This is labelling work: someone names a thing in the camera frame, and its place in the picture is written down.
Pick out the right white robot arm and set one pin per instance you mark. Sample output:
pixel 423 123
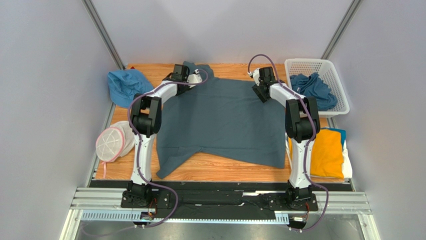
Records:
pixel 301 127

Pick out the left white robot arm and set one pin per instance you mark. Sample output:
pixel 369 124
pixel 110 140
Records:
pixel 145 119

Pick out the folded teal t shirt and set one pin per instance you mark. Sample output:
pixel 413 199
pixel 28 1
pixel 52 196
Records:
pixel 343 135

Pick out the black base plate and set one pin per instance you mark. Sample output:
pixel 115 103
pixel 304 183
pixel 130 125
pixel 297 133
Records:
pixel 216 200

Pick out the right aluminium corner post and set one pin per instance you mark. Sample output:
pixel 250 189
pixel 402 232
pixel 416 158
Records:
pixel 341 28

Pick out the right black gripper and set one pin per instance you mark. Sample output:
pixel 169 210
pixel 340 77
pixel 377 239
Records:
pixel 262 93

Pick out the blue bucket hat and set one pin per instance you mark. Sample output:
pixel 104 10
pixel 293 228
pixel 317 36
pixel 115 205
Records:
pixel 125 84

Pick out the folded yellow t shirt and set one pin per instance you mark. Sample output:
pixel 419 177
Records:
pixel 329 153

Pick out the white plastic basket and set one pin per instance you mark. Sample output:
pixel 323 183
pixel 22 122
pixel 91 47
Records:
pixel 326 72

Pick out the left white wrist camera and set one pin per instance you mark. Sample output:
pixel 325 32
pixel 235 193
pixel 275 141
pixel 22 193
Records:
pixel 195 78

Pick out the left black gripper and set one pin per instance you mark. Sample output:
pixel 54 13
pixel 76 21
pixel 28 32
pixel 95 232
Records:
pixel 187 87

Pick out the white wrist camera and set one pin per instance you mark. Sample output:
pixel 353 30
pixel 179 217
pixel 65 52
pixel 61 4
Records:
pixel 195 78
pixel 255 75

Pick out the aluminium corner post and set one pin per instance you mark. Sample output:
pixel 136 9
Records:
pixel 93 13
pixel 341 28

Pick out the left aluminium corner post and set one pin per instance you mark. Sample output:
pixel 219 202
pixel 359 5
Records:
pixel 93 13

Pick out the white pink mesh laundry bag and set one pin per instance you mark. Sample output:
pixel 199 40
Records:
pixel 114 142

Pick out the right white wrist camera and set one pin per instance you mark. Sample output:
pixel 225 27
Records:
pixel 255 75

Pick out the grey-blue t shirt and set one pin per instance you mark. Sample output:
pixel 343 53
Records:
pixel 314 86
pixel 222 117

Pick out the grey-blue t shirt in basket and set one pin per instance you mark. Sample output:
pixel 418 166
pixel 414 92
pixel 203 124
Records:
pixel 314 86

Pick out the aluminium frame rail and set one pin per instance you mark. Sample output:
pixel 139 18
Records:
pixel 91 204

